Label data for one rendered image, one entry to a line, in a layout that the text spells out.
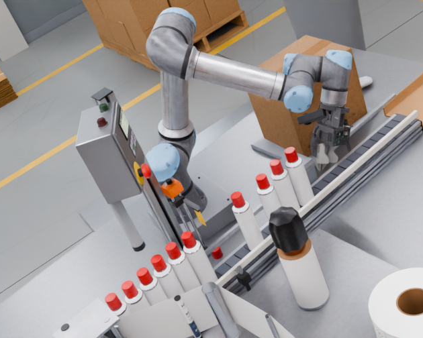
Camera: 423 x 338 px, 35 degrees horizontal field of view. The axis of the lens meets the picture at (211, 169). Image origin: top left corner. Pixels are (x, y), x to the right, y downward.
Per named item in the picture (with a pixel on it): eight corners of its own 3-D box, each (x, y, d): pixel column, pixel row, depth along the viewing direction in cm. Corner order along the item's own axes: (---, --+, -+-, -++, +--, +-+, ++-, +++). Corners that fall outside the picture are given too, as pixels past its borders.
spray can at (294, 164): (307, 209, 206) (289, 157, 195) (295, 204, 210) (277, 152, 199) (319, 199, 208) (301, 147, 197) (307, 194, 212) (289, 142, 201)
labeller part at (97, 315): (73, 359, 154) (71, 357, 153) (53, 336, 162) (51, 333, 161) (120, 320, 158) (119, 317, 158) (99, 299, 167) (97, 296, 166)
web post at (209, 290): (231, 345, 175) (207, 297, 164) (221, 336, 178) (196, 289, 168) (244, 333, 177) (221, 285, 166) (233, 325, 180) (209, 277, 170)
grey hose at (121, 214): (137, 253, 186) (105, 196, 174) (131, 248, 188) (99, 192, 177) (148, 245, 187) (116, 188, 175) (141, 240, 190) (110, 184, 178)
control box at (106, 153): (107, 205, 171) (74, 146, 160) (111, 167, 185) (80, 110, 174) (145, 193, 169) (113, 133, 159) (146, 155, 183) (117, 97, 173)
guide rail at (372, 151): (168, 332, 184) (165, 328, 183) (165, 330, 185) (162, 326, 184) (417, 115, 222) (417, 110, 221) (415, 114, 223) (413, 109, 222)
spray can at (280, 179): (293, 222, 204) (274, 170, 193) (281, 216, 208) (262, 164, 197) (305, 211, 206) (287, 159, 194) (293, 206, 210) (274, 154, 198)
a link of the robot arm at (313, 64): (282, 67, 191) (321, 72, 189) (286, 46, 199) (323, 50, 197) (280, 90, 196) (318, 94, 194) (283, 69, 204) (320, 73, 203)
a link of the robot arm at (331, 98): (316, 87, 199) (336, 86, 204) (314, 102, 200) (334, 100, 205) (335, 92, 193) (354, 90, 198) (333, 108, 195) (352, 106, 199)
